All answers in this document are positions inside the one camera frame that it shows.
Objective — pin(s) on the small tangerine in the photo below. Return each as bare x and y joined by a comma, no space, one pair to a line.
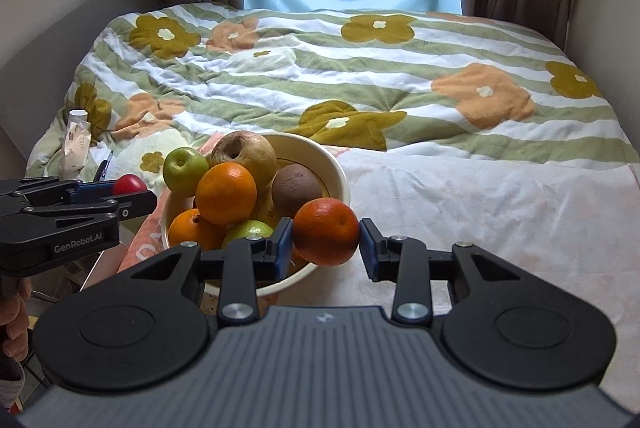
325,230

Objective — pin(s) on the cream oval bowl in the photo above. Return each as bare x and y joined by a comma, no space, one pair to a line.
331,173

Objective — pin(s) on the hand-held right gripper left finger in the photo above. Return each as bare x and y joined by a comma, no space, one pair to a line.
282,243

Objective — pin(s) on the large green pomelo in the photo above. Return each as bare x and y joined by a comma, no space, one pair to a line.
247,230

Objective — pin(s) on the brown round kiwi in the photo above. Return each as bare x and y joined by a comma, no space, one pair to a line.
296,188

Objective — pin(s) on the grey padded headboard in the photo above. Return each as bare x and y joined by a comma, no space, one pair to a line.
60,38

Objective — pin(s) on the white crumpled tube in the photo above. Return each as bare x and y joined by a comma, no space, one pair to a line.
75,143

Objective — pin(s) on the red cherry tomato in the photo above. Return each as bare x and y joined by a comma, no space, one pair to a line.
129,184

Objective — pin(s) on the large orange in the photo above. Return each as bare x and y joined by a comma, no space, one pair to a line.
226,193
192,233

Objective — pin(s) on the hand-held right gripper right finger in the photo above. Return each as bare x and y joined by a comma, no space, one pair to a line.
370,248

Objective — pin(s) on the person's left hand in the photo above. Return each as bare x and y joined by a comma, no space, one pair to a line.
16,323

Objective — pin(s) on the pale pink towel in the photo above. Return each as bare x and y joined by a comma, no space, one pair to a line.
475,208

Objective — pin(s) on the floral striped quilt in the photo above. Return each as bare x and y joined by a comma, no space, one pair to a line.
400,73

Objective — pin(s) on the yellow brown apple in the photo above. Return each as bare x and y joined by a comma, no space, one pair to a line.
245,153

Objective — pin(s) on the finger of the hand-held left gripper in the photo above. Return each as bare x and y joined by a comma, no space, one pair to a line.
137,204
92,192

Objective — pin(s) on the blue thin tool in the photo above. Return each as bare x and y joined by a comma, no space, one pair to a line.
102,169

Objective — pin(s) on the small green apple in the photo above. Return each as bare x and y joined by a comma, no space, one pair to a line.
182,171

